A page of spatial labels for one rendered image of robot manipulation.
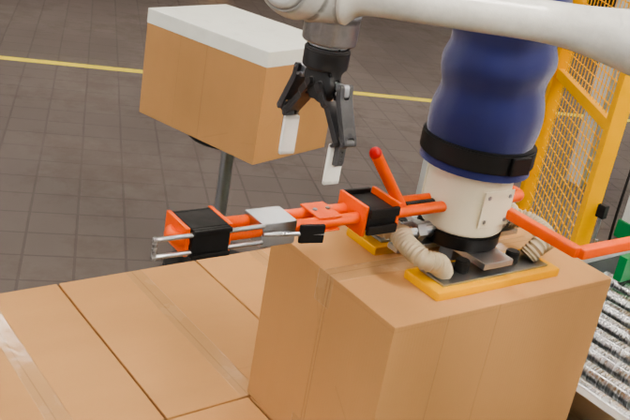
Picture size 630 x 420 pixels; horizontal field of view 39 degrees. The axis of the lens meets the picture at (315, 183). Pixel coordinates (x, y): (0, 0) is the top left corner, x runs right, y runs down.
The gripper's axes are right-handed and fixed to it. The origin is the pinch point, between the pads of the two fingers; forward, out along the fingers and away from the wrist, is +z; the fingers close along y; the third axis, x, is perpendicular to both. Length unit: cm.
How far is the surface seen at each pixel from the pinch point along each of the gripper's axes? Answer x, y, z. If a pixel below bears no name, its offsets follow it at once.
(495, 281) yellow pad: -39.6, -13.1, 22.6
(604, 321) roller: -126, 14, 65
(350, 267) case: -16.5, 2.9, 24.3
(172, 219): 22.6, 2.9, 9.6
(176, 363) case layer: -1, 37, 64
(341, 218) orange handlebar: -8.3, -1.6, 10.8
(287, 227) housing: 3.4, -1.8, 11.0
